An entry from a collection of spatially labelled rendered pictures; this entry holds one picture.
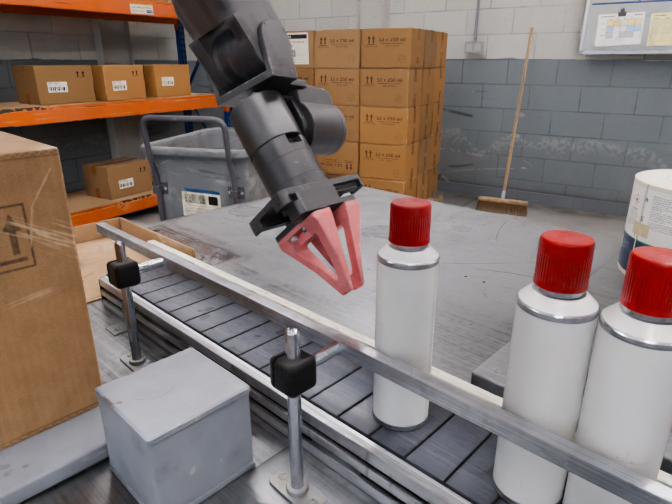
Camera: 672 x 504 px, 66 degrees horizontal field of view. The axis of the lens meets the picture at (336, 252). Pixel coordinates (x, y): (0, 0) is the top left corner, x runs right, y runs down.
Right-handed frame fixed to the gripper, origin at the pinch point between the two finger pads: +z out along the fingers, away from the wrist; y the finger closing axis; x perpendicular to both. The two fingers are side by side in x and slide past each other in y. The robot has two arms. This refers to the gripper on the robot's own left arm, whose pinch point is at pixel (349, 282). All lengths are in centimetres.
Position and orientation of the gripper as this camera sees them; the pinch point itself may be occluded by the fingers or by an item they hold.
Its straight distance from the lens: 47.9
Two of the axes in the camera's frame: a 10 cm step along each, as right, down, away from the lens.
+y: 6.9, -2.5, 6.8
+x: -5.6, 4.3, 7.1
